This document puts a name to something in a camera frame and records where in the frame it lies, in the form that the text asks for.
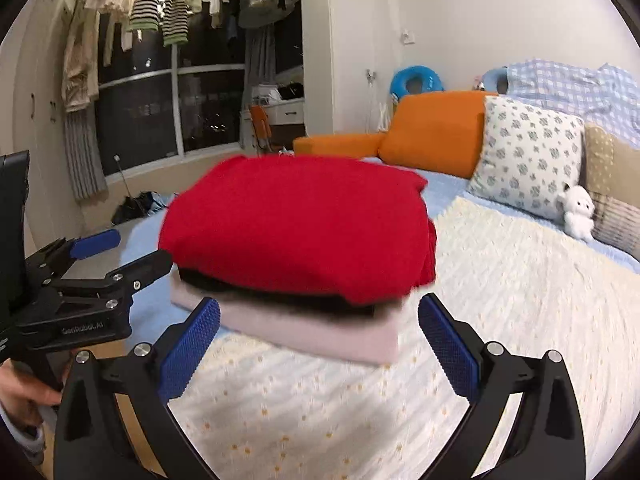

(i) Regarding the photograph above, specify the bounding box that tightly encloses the person's left hand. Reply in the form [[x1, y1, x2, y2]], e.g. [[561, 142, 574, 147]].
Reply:
[[0, 360, 63, 428]]

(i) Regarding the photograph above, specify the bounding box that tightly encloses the blue round cushion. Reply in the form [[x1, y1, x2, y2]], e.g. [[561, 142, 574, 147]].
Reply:
[[480, 66, 510, 95]]

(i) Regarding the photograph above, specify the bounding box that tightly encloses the black bag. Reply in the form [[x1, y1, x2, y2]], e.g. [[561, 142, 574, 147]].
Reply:
[[111, 191, 157, 225]]

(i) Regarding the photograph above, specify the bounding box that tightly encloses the folded pink garment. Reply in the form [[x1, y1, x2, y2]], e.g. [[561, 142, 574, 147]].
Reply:
[[170, 275, 408, 366]]

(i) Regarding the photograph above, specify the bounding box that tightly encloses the white desk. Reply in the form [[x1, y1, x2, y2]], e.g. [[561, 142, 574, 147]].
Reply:
[[240, 95, 306, 151]]

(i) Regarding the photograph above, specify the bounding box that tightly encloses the floral white pillow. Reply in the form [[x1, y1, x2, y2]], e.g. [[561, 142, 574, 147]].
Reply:
[[467, 96, 587, 221]]

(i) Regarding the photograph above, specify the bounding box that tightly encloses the folded black garment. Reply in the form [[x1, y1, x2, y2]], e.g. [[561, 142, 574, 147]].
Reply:
[[177, 265, 406, 318]]

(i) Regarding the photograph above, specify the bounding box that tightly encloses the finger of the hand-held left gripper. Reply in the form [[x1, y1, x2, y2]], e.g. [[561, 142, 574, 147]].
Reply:
[[27, 229, 122, 281], [59, 249, 173, 307]]

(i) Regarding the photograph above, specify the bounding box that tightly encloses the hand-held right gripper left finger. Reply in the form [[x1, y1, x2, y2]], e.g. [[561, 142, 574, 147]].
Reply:
[[52, 297, 222, 480]]

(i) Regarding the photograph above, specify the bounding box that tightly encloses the orange bed rail cushion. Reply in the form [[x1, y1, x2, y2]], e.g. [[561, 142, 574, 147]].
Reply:
[[292, 132, 388, 161]]

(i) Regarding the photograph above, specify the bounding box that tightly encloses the red knit sweater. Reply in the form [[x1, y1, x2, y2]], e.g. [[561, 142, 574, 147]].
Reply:
[[157, 154, 438, 306]]

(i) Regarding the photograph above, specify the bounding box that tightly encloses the beige dotted pillow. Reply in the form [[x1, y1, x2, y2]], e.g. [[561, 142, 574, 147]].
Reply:
[[582, 124, 640, 261]]

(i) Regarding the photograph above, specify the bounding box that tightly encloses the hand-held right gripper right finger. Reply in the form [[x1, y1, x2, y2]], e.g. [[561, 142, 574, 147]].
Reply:
[[417, 292, 587, 480]]

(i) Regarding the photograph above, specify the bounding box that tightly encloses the large dark window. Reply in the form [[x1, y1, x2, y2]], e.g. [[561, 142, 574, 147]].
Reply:
[[95, 0, 306, 176]]

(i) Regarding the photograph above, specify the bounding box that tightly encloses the orange chair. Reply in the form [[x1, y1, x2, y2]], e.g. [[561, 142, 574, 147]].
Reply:
[[249, 105, 273, 153]]

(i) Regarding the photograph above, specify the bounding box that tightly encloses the blue swim ring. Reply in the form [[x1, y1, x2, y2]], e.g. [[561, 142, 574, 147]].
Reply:
[[390, 65, 445, 103]]

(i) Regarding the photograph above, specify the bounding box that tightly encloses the white daisy blanket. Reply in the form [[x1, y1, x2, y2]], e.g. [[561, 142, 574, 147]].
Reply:
[[165, 195, 640, 480]]

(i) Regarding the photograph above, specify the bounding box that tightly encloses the white wardrobe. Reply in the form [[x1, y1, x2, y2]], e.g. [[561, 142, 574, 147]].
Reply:
[[0, 0, 86, 261]]

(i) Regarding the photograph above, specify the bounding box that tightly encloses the small white plush toy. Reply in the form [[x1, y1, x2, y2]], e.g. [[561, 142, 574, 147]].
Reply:
[[557, 184, 597, 242]]

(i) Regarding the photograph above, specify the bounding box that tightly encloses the orange backrest cushion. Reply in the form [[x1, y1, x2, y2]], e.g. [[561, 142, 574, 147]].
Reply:
[[377, 91, 501, 181]]

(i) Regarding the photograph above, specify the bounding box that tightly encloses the blue checked blanket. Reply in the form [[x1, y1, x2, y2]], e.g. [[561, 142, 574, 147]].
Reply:
[[495, 58, 640, 148]]

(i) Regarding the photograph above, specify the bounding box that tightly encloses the grey curtain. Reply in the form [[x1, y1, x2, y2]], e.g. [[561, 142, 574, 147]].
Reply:
[[64, 105, 108, 203], [244, 25, 277, 111]]

